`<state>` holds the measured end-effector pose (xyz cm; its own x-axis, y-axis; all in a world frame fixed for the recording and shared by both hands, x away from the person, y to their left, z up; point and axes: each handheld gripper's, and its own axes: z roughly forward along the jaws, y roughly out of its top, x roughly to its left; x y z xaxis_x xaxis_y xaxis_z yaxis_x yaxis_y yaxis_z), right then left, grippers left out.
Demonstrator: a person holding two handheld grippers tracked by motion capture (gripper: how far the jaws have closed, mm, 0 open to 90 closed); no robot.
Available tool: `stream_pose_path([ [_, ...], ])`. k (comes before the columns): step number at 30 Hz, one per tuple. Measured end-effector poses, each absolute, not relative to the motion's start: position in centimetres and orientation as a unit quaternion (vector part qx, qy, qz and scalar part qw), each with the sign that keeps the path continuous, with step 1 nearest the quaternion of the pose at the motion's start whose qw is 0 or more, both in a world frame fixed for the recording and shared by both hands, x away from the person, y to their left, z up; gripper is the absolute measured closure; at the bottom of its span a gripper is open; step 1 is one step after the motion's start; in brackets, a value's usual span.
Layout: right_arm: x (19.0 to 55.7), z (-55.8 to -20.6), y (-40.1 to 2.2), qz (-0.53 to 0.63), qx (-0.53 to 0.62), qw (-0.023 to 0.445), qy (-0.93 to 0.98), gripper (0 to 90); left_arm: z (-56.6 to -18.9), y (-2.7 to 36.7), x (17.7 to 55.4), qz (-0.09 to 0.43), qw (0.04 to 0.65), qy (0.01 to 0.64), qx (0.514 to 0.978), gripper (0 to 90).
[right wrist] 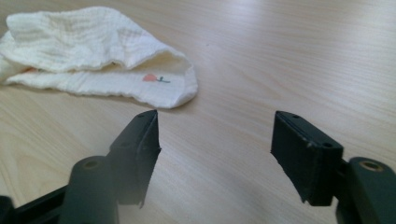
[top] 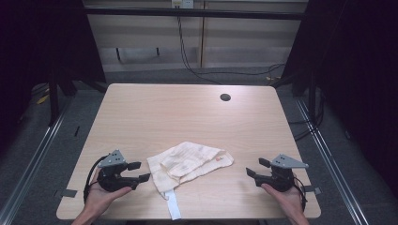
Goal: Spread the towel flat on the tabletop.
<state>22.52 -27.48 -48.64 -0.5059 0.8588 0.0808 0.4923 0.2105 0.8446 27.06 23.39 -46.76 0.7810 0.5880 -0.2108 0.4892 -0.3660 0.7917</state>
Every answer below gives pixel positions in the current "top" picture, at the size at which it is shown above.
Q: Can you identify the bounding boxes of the person's right hand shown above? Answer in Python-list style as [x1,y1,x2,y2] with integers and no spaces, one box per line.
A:
[261,182,307,220]

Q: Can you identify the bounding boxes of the black wall cable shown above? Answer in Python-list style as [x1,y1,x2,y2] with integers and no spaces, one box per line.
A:
[176,14,286,86]

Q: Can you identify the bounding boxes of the white wall outlet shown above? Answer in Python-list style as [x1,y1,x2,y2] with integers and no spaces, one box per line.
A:
[171,0,195,9]

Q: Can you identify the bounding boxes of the metal floor rail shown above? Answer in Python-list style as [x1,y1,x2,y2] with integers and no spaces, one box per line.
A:
[0,98,73,225]
[295,97,371,225]

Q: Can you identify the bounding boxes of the black curtain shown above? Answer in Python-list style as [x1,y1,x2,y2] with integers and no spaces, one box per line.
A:
[270,0,398,201]
[0,0,107,154]

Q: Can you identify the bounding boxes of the yellow floor piece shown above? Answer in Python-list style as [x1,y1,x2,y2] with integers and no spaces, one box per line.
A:
[36,93,51,106]

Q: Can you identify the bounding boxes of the black floor cables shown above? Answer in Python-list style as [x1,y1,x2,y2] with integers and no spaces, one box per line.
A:
[287,87,326,143]

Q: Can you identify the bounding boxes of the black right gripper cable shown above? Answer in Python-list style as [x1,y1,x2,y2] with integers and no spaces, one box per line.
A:
[292,175,308,212]

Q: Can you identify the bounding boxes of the person's left hand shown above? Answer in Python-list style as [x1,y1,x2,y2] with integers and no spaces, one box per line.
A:
[84,168,133,218]

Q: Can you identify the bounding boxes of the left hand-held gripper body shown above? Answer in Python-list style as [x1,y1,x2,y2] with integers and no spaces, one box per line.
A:
[96,149,139,193]

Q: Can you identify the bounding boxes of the grey tape piece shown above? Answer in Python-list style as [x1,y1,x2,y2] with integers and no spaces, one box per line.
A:
[300,185,323,195]
[60,188,79,199]

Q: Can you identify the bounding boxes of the black horizontal frame bar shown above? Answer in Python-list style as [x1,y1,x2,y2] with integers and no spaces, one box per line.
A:
[84,7,307,22]

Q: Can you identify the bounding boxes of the black stand leg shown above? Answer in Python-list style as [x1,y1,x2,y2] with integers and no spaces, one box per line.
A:
[47,73,61,128]

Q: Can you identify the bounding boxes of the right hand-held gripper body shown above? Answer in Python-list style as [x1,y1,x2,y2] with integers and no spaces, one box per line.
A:
[254,153,310,193]

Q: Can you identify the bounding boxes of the cream cloth with white label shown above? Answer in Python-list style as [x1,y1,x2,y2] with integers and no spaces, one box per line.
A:
[146,141,236,221]

